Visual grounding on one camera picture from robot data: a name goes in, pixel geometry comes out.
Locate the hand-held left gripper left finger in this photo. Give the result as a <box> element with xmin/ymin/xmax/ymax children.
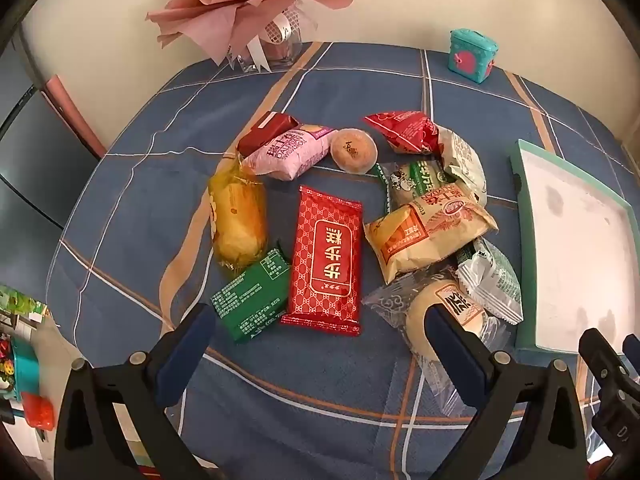
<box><xmin>54</xmin><ymin>302</ymin><xmax>218</xmax><ymax>480</ymax></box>

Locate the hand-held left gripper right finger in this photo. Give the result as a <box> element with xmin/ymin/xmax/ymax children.
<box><xmin>424</xmin><ymin>304</ymin><xmax>588</xmax><ymax>480</ymax></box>

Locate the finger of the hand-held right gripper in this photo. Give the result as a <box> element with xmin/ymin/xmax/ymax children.
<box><xmin>622</xmin><ymin>334</ymin><xmax>640</xmax><ymax>386</ymax></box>
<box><xmin>579</xmin><ymin>328</ymin><xmax>629</xmax><ymax>404</ymax></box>

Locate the white bun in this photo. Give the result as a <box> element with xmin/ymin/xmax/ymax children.
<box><xmin>361</xmin><ymin>267</ymin><xmax>513</xmax><ymax>416</ymax></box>

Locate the white packet with green speckles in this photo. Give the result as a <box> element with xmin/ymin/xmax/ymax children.
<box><xmin>456</xmin><ymin>237</ymin><xmax>523</xmax><ymax>326</ymax></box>

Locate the dark green snack packet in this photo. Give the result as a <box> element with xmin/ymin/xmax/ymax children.
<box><xmin>210</xmin><ymin>247</ymin><xmax>292</xmax><ymax>344</ymax></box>

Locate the orange and beige snack packet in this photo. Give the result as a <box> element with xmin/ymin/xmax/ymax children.
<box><xmin>363</xmin><ymin>187</ymin><xmax>499</xmax><ymax>283</ymax></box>

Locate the teal cardboard tray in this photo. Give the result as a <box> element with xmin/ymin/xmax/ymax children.
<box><xmin>510</xmin><ymin>139</ymin><xmax>633</xmax><ymax>358</ymax></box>

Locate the yellow cake packet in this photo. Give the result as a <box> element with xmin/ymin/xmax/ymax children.
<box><xmin>207</xmin><ymin>154</ymin><xmax>268</xmax><ymax>270</ymax></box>

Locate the large red packet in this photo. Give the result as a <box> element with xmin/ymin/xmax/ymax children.
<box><xmin>280</xmin><ymin>185</ymin><xmax>363</xmax><ymax>337</ymax></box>

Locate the green and white striped packet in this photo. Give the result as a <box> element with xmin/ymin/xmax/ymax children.
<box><xmin>375</xmin><ymin>159</ymin><xmax>458</xmax><ymax>216</ymax></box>

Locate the cream white snack packet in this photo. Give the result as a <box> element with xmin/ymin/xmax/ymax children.
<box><xmin>436</xmin><ymin>127</ymin><xmax>488</xmax><ymax>206</ymax></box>

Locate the pink snack packet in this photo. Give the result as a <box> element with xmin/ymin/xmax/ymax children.
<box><xmin>242</xmin><ymin>124</ymin><xmax>337</xmax><ymax>182</ymax></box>

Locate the round pastry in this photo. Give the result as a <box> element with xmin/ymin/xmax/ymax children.
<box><xmin>330</xmin><ymin>128</ymin><xmax>378</xmax><ymax>173</ymax></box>

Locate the red plastic toy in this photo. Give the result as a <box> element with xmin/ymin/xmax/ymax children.
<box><xmin>20</xmin><ymin>392</ymin><xmax>55</xmax><ymax>431</ymax></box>

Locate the teal plastic toy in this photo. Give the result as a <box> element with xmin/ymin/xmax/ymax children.
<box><xmin>10</xmin><ymin>337</ymin><xmax>43</xmax><ymax>401</ymax></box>

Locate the green printed box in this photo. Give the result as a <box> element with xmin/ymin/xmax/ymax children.
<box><xmin>0</xmin><ymin>285</ymin><xmax>48</xmax><ymax>331</ymax></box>

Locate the red puffed snack packet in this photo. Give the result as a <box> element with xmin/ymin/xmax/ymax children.
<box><xmin>363</xmin><ymin>111</ymin><xmax>441</xmax><ymax>155</ymax></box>

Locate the small maroon snack packet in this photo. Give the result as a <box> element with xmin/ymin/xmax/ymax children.
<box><xmin>236</xmin><ymin>111</ymin><xmax>300</xmax><ymax>158</ymax></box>

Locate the grey refrigerator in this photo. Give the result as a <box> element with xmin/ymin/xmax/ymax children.
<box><xmin>0</xmin><ymin>25</ymin><xmax>108</xmax><ymax>281</ymax></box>

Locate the pink board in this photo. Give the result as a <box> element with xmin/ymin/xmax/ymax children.
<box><xmin>42</xmin><ymin>75</ymin><xmax>107</xmax><ymax>158</ymax></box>

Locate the blue plaid tablecloth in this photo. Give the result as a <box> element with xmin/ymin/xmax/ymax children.
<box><xmin>46</xmin><ymin>41</ymin><xmax>640</xmax><ymax>480</ymax></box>

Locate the teal toy box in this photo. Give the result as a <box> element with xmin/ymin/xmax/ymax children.
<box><xmin>446</xmin><ymin>29</ymin><xmax>500</xmax><ymax>83</ymax></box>

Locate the clear square glass vase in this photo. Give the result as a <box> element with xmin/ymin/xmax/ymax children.
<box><xmin>227</xmin><ymin>0</ymin><xmax>321</xmax><ymax>73</ymax></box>

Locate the pink paper flower bouquet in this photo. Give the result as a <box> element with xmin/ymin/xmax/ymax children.
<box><xmin>146</xmin><ymin>0</ymin><xmax>355</xmax><ymax>66</ymax></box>

